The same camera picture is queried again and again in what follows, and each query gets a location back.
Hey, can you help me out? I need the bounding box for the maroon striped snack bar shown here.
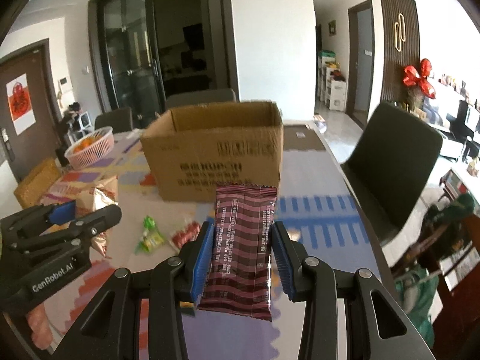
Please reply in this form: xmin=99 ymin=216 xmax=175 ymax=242
xmin=199 ymin=184 xmax=278 ymax=321

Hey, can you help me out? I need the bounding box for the green yellow candy packet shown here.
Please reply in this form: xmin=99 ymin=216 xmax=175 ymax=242
xmin=135 ymin=230 xmax=165 ymax=254

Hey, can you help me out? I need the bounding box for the colourful patterned tablecloth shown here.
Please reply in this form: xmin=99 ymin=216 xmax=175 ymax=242
xmin=45 ymin=125 xmax=388 ymax=359

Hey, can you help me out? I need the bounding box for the red wrapped candy pack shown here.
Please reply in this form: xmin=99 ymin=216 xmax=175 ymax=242
xmin=170 ymin=221 xmax=201 ymax=250

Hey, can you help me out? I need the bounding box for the beige chip bag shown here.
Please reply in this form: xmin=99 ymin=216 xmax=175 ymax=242
xmin=76 ymin=175 xmax=118 ymax=258

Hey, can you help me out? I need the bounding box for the pink basket of oranges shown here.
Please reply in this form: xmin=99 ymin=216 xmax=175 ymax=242
xmin=64 ymin=126 xmax=115 ymax=171

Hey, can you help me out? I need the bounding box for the brown cardboard box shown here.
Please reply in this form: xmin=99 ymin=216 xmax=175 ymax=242
xmin=141 ymin=102 xmax=283 ymax=203

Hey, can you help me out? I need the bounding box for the black chair far left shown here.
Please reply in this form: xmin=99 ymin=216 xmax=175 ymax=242
xmin=94 ymin=107 xmax=134 ymax=134

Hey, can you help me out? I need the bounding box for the red paper door decoration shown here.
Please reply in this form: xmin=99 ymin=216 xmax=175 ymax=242
xmin=6 ymin=73 xmax=36 ymax=136

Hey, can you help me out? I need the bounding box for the black chair right side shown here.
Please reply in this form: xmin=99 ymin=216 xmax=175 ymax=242
xmin=341 ymin=102 xmax=443 ymax=246

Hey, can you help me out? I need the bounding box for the black chair behind box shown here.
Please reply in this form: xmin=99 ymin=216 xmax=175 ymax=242
xmin=166 ymin=88 xmax=237 ymax=109

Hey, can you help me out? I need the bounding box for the white storage shelf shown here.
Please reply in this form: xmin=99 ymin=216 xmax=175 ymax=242
xmin=316 ymin=49 xmax=347 ymax=111

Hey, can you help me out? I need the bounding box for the glass sliding door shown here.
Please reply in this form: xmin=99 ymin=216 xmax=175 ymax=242
xmin=88 ymin=0 xmax=166 ymax=128

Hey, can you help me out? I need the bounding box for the red ribbon bow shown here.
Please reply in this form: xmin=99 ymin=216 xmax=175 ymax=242
xmin=403 ymin=58 xmax=436 ymax=99

